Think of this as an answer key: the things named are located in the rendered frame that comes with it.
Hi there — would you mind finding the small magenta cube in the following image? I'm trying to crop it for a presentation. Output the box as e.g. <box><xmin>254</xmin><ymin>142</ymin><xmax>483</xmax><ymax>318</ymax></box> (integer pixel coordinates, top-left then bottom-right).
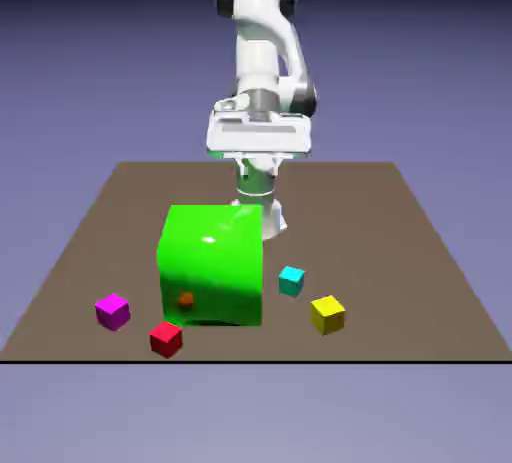
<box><xmin>94</xmin><ymin>292</ymin><xmax>132</xmax><ymax>332</ymax></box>

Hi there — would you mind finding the small cyan cube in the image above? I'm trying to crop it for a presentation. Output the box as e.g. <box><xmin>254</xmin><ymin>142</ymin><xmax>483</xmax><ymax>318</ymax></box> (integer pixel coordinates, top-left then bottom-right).
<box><xmin>278</xmin><ymin>265</ymin><xmax>306</xmax><ymax>299</ymax></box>

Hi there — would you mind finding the small yellow cube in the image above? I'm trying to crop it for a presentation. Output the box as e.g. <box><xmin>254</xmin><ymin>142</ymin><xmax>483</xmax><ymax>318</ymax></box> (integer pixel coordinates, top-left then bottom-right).
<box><xmin>309</xmin><ymin>294</ymin><xmax>346</xmax><ymax>337</ymax></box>

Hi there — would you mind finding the small red cube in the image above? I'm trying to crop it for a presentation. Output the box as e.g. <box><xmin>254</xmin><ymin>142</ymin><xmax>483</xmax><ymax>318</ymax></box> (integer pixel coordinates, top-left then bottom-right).
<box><xmin>148</xmin><ymin>320</ymin><xmax>184</xmax><ymax>360</ymax></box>

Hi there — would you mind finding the large green box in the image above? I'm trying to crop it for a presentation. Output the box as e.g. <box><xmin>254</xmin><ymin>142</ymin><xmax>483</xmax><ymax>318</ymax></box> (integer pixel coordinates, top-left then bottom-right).
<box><xmin>156</xmin><ymin>203</ymin><xmax>265</xmax><ymax>328</ymax></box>

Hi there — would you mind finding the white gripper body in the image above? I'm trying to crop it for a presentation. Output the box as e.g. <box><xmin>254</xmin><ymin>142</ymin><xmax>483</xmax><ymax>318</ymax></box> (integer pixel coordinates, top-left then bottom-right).
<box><xmin>205</xmin><ymin>109</ymin><xmax>314</xmax><ymax>160</ymax></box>

